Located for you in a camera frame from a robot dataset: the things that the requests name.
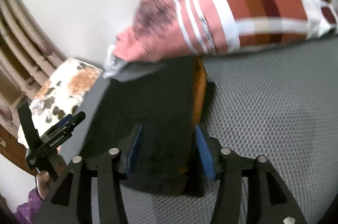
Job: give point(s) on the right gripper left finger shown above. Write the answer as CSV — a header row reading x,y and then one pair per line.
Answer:
x,y
70,198

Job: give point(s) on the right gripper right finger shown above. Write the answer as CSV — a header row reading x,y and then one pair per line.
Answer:
x,y
269,199

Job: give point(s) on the black pants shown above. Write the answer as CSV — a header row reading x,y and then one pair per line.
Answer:
x,y
152,120

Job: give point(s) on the purple sleeved left forearm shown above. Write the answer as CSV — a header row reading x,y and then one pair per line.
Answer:
x,y
27,211

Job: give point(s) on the left hand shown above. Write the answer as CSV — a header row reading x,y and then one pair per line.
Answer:
x,y
44,181

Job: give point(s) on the brown wooden furniture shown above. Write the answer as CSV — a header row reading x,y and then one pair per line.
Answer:
x,y
13,151

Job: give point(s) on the floral white orange cushion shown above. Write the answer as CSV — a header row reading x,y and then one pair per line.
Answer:
x,y
63,93

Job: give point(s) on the grey textured mattress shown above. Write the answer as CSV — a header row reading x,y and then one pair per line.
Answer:
x,y
280,102

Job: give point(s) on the beige brown curtain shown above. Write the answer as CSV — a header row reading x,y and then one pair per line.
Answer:
x,y
28,58

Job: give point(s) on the white blue striped cloth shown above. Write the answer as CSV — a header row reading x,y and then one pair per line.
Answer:
x,y
112,64

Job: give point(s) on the pink patchwork pillow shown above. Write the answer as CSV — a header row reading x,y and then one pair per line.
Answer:
x,y
164,29

